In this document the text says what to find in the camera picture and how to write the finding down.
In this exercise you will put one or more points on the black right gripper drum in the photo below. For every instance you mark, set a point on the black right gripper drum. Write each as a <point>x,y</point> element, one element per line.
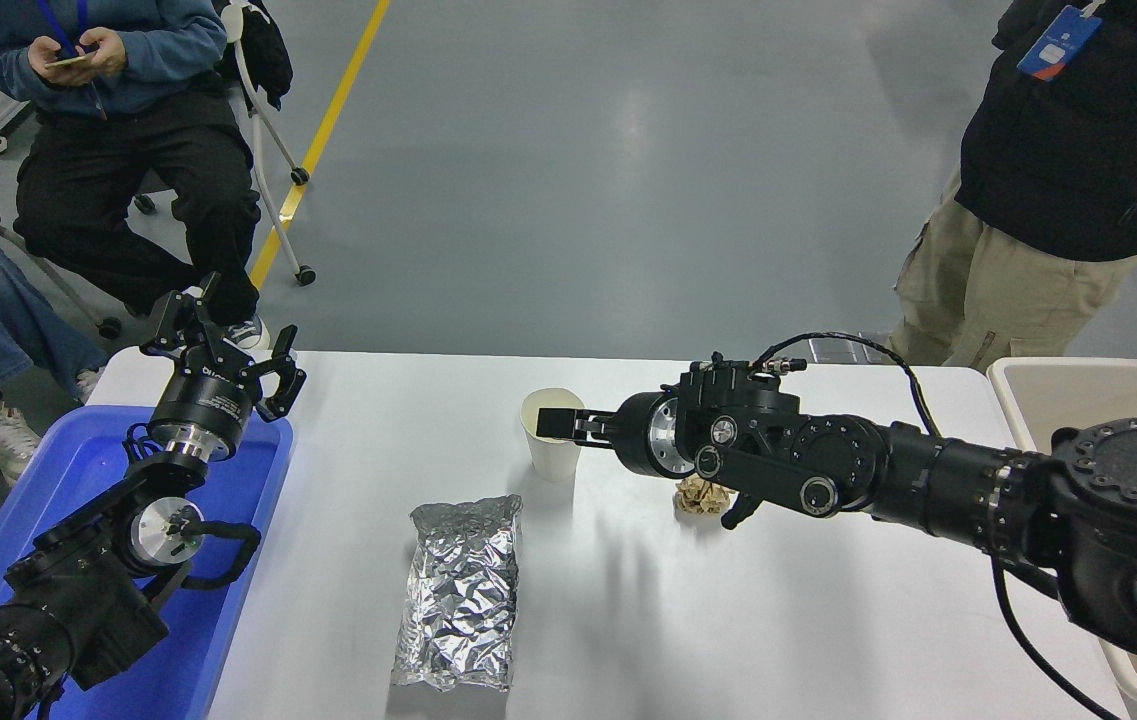
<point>633,435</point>

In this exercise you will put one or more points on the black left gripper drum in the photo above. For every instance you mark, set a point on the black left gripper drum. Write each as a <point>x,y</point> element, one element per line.
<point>208,400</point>

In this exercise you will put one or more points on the white paper cup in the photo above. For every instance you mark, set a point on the white paper cup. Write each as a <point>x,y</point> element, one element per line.
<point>553,460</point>

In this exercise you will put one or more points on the smartphone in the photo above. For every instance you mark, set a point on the smartphone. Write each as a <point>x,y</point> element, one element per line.
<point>71,61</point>

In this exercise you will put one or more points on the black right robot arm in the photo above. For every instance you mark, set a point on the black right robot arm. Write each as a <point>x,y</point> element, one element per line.
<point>938,480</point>

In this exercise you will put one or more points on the seated person's left hand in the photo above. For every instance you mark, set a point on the seated person's left hand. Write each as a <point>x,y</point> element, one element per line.
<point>110,50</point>

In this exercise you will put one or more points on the seated person's right hand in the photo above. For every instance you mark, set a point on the seated person's right hand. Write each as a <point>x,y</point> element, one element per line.
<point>56,68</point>

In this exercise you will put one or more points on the crumpled tan paper ball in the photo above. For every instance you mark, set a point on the crumpled tan paper ball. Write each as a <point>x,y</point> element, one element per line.
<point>700,498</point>

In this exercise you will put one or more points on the blue plastic tray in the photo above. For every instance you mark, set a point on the blue plastic tray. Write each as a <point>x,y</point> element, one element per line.
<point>78,470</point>

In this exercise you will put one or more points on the seated person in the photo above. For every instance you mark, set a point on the seated person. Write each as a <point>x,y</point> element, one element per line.
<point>128,150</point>

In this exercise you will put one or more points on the crinkled silver foil tray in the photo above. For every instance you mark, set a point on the crinkled silver foil tray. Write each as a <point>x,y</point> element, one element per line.
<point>458,600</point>

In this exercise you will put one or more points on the silver floor plate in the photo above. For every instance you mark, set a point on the silver floor plate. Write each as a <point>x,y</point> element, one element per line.
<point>833,350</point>

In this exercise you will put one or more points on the black jacket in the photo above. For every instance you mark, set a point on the black jacket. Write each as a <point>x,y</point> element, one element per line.
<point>263,50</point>

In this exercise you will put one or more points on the large pale plastic bin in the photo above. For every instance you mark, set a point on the large pale plastic bin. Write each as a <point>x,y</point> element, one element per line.
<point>1088,395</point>

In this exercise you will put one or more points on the standing person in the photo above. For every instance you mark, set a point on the standing person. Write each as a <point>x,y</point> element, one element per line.
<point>1078,150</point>

